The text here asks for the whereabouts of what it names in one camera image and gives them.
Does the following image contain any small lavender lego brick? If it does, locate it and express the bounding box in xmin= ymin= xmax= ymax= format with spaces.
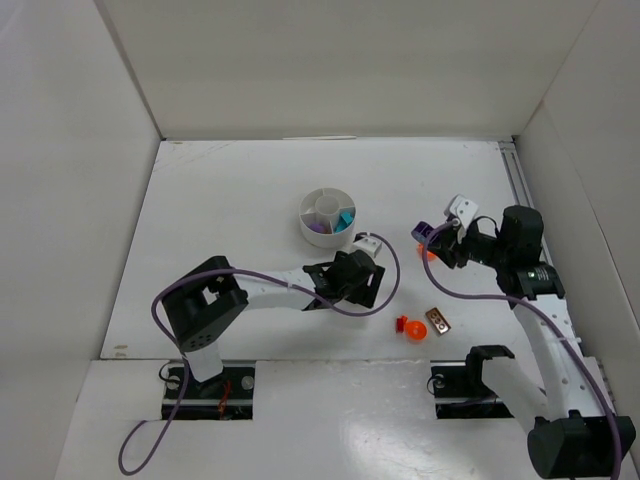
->
xmin=309 ymin=222 xmax=332 ymax=234

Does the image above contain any white round divided container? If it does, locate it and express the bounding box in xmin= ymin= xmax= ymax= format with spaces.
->
xmin=298 ymin=187 xmax=356 ymax=249

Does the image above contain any orange round lego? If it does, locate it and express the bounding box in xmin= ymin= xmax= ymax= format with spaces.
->
xmin=416 ymin=244 xmax=437 ymax=262

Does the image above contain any teal lego brick pair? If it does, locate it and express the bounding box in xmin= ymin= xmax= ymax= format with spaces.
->
xmin=333 ymin=221 xmax=348 ymax=234

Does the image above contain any purple lego brick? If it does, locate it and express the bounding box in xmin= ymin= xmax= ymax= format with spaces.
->
xmin=411 ymin=221 xmax=438 ymax=245

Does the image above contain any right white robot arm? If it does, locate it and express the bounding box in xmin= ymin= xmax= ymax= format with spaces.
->
xmin=412 ymin=196 xmax=636 ymax=479

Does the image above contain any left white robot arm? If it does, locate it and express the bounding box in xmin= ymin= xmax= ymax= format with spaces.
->
xmin=159 ymin=251 xmax=385 ymax=385

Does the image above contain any orange round lego dish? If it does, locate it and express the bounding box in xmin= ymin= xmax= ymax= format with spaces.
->
xmin=404 ymin=320 xmax=429 ymax=343

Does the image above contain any brown lego plate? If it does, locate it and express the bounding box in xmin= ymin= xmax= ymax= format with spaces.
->
xmin=425 ymin=307 xmax=451 ymax=336

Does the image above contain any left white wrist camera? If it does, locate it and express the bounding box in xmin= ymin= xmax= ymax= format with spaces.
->
xmin=351 ymin=234 xmax=382 ymax=259

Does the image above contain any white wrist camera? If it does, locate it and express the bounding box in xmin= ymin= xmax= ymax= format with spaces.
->
xmin=444 ymin=194 xmax=479 ymax=241
xmin=351 ymin=234 xmax=382 ymax=259

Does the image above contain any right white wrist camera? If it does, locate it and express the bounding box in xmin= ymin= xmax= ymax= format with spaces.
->
xmin=444 ymin=194 xmax=479 ymax=241

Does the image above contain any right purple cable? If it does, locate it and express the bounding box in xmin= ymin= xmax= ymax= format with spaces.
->
xmin=421 ymin=219 xmax=624 ymax=480

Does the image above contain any purple cable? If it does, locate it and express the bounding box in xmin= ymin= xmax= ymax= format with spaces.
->
xmin=421 ymin=219 xmax=624 ymax=480
xmin=117 ymin=232 xmax=401 ymax=475

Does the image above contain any aluminium rail right side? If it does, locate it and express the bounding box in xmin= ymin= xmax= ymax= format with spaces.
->
xmin=498 ymin=140 xmax=535 ymax=208

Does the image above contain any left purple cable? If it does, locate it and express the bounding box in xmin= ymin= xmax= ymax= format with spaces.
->
xmin=117 ymin=232 xmax=401 ymax=475

